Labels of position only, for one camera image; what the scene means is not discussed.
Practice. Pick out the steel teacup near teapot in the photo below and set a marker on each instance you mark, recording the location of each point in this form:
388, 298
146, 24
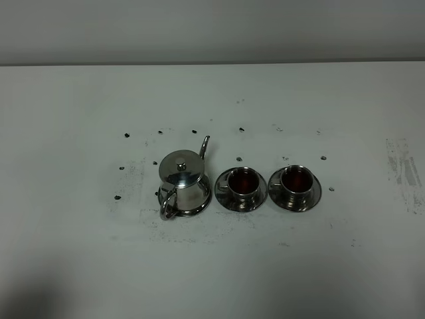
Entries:
240, 181

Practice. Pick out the steel saucer near teapot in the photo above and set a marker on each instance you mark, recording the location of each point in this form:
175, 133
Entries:
242, 204

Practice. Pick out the stainless steel teapot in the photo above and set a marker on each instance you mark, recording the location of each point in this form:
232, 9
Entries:
183, 168

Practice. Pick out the steel saucer far right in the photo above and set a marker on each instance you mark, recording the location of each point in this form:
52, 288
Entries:
296, 202

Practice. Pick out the steel teacup far right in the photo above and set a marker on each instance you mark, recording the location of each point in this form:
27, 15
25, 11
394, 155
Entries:
296, 179

